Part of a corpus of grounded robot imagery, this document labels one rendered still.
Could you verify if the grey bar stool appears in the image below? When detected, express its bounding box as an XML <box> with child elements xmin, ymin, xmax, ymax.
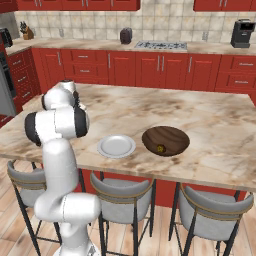
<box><xmin>89</xmin><ymin>171</ymin><xmax>157</xmax><ymax>256</ymax></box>
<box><xmin>167</xmin><ymin>182</ymin><xmax>255</xmax><ymax>256</ymax></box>
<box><xmin>6</xmin><ymin>159</ymin><xmax>87</xmax><ymax>256</ymax></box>

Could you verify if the white round plate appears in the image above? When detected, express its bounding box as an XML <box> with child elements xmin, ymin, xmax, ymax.
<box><xmin>96</xmin><ymin>134</ymin><xmax>137</xmax><ymax>160</ymax></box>

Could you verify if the red side drawer run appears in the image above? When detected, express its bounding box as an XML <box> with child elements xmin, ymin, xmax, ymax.
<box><xmin>6</xmin><ymin>48</ymin><xmax>43</xmax><ymax>114</ymax></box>

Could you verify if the dark brown wooden bowl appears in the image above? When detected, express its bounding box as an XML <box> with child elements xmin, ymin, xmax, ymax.
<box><xmin>141</xmin><ymin>125</ymin><xmax>191</xmax><ymax>158</ymax></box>

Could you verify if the black coffee machine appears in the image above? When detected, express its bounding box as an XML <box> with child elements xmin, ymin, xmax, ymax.
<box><xmin>230</xmin><ymin>18</ymin><xmax>256</xmax><ymax>49</ymax></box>

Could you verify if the red kitchen island base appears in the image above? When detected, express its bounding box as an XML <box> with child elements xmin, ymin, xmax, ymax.
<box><xmin>73</xmin><ymin>168</ymin><xmax>248</xmax><ymax>209</ymax></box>

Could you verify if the steel gas hob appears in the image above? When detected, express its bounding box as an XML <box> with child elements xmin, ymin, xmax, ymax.
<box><xmin>134</xmin><ymin>40</ymin><xmax>189</xmax><ymax>51</ymax></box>

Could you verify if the red lower cupboard run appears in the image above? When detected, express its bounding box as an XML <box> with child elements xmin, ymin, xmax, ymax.
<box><xmin>31</xmin><ymin>47</ymin><xmax>256</xmax><ymax>102</ymax></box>

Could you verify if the wooden knife block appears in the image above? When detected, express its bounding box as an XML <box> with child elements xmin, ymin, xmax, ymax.
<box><xmin>19</xmin><ymin>21</ymin><xmax>35</xmax><ymax>41</ymax></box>

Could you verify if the red upper cupboard run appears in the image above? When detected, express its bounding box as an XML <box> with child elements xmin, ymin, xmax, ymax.
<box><xmin>192</xmin><ymin>0</ymin><xmax>256</xmax><ymax>13</ymax></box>
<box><xmin>0</xmin><ymin>0</ymin><xmax>141</xmax><ymax>14</ymax></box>

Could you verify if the red cupboard run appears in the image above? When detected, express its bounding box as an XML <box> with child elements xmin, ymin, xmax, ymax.
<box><xmin>0</xmin><ymin>0</ymin><xmax>141</xmax><ymax>14</ymax></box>
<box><xmin>31</xmin><ymin>47</ymin><xmax>256</xmax><ymax>102</ymax></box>
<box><xmin>192</xmin><ymin>0</ymin><xmax>256</xmax><ymax>13</ymax></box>

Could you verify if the steel built-in oven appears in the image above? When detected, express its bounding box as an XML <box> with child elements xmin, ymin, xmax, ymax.
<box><xmin>0</xmin><ymin>49</ymin><xmax>18</xmax><ymax>118</ymax></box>

